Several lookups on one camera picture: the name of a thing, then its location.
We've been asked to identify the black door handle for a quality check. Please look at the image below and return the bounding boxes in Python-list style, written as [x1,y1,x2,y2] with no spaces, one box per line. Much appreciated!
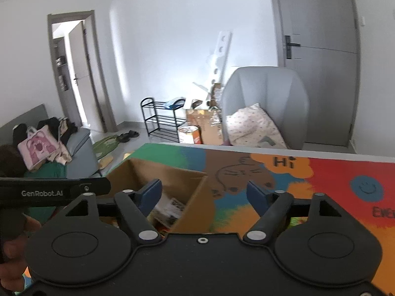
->
[283,35,301,60]

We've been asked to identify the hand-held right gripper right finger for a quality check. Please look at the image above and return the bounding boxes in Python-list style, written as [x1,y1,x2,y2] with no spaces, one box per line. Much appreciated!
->
[246,180,348,243]

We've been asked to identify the white board with holes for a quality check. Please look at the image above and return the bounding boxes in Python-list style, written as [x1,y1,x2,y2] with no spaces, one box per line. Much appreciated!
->
[193,31,232,105]

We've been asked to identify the white cake packet black label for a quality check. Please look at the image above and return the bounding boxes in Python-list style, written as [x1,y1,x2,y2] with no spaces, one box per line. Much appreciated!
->
[151,196,186,226]

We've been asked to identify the dotted white cushion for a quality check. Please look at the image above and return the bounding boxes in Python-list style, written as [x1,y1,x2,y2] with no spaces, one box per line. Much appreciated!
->
[226,103,288,149]

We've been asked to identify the large cardboard box taped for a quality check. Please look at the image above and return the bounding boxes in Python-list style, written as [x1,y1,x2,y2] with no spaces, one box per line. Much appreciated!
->
[186,108,224,145]

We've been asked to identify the open grey interior door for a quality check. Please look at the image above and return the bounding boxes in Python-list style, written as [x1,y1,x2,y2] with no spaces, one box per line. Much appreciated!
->
[68,18,107,133]

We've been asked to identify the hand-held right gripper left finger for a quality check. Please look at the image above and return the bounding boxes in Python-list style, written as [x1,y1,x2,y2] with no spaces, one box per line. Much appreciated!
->
[46,178,163,243]

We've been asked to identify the dark clothes pile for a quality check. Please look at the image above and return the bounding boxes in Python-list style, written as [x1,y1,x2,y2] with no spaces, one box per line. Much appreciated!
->
[12,116,79,146]

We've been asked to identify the green floor rug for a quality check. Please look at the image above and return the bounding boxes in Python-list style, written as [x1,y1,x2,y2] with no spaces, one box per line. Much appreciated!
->
[93,134,121,158]

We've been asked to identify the green cloth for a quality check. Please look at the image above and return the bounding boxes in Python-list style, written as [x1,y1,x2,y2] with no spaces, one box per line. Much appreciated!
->
[23,162,102,226]

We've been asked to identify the brown cardboard box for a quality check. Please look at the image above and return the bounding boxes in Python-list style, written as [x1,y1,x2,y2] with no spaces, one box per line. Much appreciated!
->
[105,157,217,234]

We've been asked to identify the black metal shoe rack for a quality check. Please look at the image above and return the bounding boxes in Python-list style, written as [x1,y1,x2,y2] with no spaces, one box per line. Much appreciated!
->
[140,97,187,144]

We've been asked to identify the grey wall shelf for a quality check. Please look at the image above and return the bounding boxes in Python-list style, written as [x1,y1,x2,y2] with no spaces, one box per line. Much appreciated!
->
[53,37,69,92]

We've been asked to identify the grey armchair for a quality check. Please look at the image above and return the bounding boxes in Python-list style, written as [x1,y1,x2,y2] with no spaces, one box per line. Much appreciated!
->
[222,66,311,150]

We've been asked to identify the beige cloth bag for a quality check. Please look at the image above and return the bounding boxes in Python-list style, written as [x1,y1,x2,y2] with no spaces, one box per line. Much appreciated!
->
[46,119,73,166]

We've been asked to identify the person's left hand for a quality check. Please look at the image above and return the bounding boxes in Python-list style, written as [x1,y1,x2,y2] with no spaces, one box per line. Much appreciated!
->
[0,214,42,293]

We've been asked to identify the blue item on rack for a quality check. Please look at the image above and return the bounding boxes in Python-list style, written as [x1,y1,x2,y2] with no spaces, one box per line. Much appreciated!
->
[163,98,186,109]

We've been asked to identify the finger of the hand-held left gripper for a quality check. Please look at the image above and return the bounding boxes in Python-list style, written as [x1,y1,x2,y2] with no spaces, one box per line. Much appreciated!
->
[69,177,112,206]

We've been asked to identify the colourful printed table mat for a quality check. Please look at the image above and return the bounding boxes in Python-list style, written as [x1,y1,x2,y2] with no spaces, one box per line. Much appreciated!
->
[23,143,395,296]

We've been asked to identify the dark brown bundle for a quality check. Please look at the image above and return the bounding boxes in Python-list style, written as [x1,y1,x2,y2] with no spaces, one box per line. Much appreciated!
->
[0,145,28,178]

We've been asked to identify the pink printed tote bag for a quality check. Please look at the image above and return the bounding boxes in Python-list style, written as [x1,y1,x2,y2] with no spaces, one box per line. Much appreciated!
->
[17,126,61,173]

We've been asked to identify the grey sofa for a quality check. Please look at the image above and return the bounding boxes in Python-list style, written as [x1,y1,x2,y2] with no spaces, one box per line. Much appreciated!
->
[0,103,103,179]

